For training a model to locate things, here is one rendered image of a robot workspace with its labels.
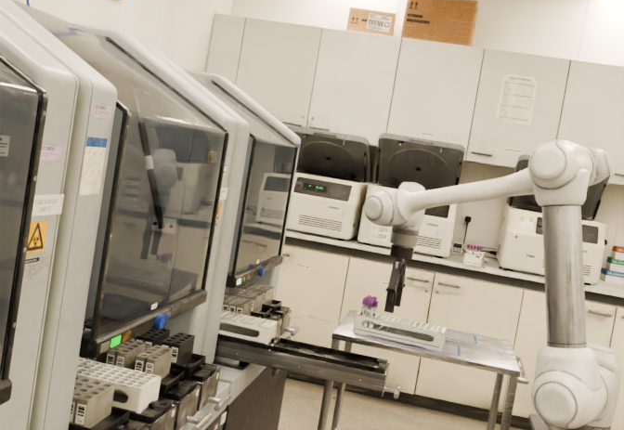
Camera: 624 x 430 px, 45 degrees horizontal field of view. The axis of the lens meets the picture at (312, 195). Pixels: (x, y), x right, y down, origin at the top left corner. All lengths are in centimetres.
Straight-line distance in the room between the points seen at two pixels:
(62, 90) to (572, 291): 141
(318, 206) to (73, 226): 333
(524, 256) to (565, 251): 241
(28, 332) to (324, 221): 343
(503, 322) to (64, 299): 350
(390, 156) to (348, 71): 60
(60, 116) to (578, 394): 143
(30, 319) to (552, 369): 135
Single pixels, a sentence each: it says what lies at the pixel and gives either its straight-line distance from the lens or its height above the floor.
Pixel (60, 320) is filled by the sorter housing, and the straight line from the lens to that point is 130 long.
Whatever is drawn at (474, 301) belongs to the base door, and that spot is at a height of 69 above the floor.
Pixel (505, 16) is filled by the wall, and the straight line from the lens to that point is 518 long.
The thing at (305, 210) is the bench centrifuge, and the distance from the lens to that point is 453.
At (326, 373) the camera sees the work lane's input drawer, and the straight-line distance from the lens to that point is 217.
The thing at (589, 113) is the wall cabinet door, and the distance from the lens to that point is 481.
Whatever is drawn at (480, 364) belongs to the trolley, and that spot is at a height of 82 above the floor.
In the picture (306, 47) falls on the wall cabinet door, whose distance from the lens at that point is 488.
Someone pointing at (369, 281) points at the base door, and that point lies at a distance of 450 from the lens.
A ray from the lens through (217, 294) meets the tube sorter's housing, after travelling 211.
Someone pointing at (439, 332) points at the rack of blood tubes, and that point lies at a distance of 249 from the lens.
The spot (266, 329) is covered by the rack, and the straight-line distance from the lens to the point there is 220.
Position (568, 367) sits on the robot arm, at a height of 95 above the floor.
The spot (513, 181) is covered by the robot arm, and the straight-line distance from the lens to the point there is 232.
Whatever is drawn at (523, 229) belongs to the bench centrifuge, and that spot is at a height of 115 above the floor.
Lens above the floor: 137
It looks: 3 degrees down
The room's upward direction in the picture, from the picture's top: 9 degrees clockwise
